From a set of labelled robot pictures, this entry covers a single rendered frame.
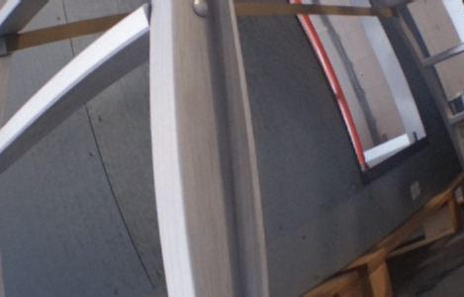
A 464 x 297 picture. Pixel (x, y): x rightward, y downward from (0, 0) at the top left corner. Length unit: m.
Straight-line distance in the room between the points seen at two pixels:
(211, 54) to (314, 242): 1.31
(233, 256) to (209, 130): 0.09
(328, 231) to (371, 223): 0.22
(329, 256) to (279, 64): 0.52
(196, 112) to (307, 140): 1.38
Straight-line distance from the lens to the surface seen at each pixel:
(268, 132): 1.78
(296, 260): 1.75
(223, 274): 0.47
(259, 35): 1.89
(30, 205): 1.33
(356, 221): 1.97
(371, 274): 1.83
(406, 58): 2.59
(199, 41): 0.53
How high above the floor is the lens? 0.48
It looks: 3 degrees up
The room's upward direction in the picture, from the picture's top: 21 degrees counter-clockwise
